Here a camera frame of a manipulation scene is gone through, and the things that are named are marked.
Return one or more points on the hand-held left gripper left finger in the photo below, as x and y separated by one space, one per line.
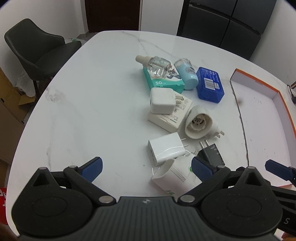
92 169

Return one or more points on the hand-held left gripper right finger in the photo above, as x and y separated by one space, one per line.
201 170

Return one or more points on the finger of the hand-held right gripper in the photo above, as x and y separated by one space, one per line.
285 194
276 167

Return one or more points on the black plug adapter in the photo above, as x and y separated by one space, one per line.
212 155

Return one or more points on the white mosquito repellent heater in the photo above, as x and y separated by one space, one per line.
198 122
175 173

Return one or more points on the glossy white usb charger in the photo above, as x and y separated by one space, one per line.
166 147

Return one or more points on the small white cardboard box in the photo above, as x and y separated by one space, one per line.
178 115

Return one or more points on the orange white box lid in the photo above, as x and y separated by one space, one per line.
259 104

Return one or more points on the white square charger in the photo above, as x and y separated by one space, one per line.
161 100

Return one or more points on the blue plastic box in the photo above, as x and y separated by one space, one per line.
209 85

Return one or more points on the teal adhesive bandage box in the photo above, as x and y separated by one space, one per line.
166 82

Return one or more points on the light blue toothpick holder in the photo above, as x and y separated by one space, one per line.
188 76

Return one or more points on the clear refill bottle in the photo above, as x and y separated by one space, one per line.
157 66

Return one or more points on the brown cardboard box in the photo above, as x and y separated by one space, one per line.
9 129

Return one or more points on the red printed bag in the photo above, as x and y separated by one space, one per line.
2 197

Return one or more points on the clear plastic bag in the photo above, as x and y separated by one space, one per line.
25 83

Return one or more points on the white green plastic bag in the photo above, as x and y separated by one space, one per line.
71 40

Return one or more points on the dark green chair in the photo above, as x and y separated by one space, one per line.
34 46

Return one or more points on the black refrigerator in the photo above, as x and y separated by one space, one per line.
219 20

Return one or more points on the dark brown door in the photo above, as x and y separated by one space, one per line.
111 14

